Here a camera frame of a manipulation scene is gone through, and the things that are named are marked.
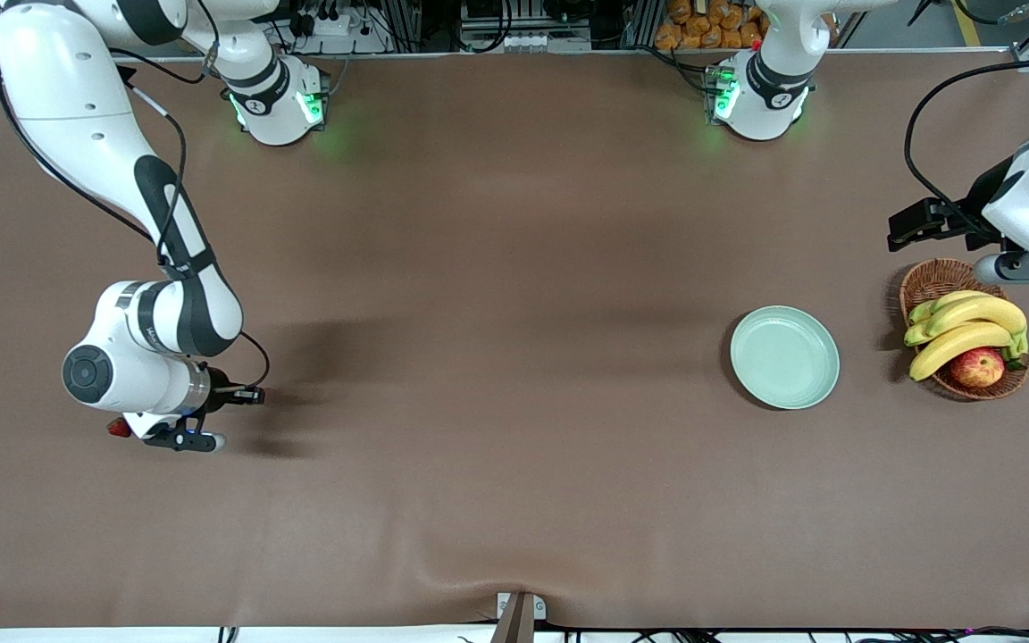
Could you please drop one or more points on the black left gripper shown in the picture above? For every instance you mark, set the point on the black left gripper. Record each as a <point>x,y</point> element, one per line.
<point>982,203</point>

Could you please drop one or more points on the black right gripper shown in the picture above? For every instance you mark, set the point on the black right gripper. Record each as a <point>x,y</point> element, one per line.
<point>220,393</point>

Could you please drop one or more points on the red toy strawberry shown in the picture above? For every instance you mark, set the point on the red toy strawberry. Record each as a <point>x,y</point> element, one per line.
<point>119,428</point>

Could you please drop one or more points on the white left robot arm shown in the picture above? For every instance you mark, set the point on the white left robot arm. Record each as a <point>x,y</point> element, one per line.
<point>760,98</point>

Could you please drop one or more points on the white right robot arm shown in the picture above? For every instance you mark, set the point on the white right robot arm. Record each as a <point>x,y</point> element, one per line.
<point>77,107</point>

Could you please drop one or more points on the pale green round plate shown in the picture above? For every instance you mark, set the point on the pale green round plate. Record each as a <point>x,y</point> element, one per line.
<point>784,357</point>

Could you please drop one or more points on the brown wicker basket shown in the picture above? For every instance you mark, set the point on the brown wicker basket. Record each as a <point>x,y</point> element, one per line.
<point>934,281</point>

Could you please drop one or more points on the yellow banana bunch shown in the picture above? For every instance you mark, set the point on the yellow banana bunch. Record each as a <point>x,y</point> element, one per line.
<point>970,313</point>

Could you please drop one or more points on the red yellow apple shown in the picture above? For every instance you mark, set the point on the red yellow apple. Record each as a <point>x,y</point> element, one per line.
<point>977,368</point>

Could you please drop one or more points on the brown table cover mat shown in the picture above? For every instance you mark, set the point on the brown table cover mat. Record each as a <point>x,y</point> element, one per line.
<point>514,500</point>

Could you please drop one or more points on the orange toy food pile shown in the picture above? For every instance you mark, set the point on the orange toy food pile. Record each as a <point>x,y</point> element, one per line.
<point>702,27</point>

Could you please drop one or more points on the white power strip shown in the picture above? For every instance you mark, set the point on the white power strip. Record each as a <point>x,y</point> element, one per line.
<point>336,27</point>

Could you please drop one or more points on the small white socket block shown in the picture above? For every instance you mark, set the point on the small white socket block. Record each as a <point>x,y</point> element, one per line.
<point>528,42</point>

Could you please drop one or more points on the black equipment rack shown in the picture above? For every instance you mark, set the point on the black equipment rack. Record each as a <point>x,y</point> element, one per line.
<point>479,18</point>

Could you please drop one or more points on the metal table edge bracket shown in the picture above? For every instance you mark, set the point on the metal table edge bracket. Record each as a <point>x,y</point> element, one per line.
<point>519,621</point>

